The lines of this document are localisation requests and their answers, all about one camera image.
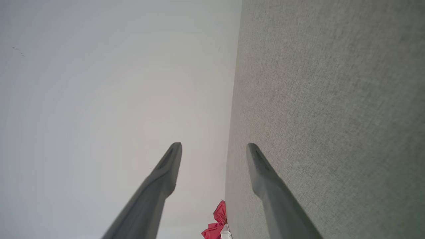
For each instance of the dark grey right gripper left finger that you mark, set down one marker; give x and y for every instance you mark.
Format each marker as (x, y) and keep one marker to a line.
(149, 199)

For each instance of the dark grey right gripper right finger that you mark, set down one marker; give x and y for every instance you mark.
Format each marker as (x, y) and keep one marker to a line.
(279, 202)

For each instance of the red and white basketball jersey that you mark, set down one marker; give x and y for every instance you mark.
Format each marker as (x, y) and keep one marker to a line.
(217, 222)

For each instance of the grey fabric panel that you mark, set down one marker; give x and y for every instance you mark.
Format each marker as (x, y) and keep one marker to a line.
(332, 99)

